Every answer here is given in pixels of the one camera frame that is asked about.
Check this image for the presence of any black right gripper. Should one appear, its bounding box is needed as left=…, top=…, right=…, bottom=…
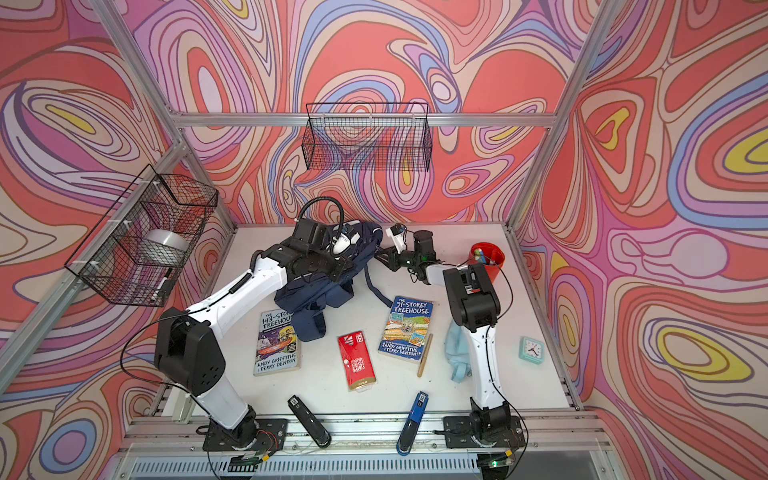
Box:
left=374, top=244, right=421, bottom=272

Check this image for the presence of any navy blue student backpack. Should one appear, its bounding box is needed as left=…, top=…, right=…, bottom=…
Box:
left=274, top=220, right=393, bottom=342

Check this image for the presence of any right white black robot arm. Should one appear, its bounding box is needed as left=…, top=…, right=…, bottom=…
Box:
left=376, top=224, right=511, bottom=413

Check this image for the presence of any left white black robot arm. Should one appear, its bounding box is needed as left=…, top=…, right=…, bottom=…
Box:
left=154, top=219, right=361, bottom=431

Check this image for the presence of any red ribbed metal pen cup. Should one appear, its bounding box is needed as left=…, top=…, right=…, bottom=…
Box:
left=468, top=242, right=506, bottom=282

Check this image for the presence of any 91-storey treehouse book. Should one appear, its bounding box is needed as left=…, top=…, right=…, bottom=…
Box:
left=377, top=296, right=434, bottom=362

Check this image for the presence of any light blue pencil pouch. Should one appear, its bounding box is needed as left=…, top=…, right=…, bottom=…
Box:
left=444, top=323, right=472, bottom=384

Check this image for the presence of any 143-storey treehouse book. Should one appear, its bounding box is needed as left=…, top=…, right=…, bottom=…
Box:
left=253, top=309, right=301, bottom=376

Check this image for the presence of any gold pen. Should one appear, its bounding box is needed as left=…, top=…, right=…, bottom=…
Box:
left=417, top=333, right=434, bottom=378

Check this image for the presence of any red snack packet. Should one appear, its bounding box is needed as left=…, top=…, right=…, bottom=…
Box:
left=338, top=330, right=376, bottom=391

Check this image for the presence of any white tape roll in basket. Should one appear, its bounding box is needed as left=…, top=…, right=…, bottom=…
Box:
left=139, top=229, right=189, bottom=267

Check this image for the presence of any mint green small clock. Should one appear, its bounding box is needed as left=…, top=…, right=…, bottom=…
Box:
left=518, top=336, right=545, bottom=365

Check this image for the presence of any black stapler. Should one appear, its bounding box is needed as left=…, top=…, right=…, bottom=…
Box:
left=287, top=395, right=332, bottom=449

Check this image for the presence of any blue stapler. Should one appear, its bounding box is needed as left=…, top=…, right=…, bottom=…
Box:
left=396, top=391, right=429, bottom=456

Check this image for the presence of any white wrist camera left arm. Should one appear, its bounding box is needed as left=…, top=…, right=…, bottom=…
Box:
left=332, top=234, right=352, bottom=255

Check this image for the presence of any black wire basket back wall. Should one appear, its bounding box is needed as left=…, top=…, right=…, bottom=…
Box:
left=301, top=101, right=433, bottom=172

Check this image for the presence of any black wire basket wall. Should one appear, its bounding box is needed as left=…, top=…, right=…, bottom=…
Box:
left=301, top=101, right=433, bottom=172
left=65, top=165, right=219, bottom=308

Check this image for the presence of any black wire basket left wall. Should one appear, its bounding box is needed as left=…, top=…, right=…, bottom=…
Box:
left=65, top=165, right=219, bottom=308

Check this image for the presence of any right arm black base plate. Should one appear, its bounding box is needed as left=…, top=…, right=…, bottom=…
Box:
left=440, top=415, right=526, bottom=450

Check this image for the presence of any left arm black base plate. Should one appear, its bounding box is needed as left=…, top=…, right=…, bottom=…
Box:
left=203, top=418, right=288, bottom=454

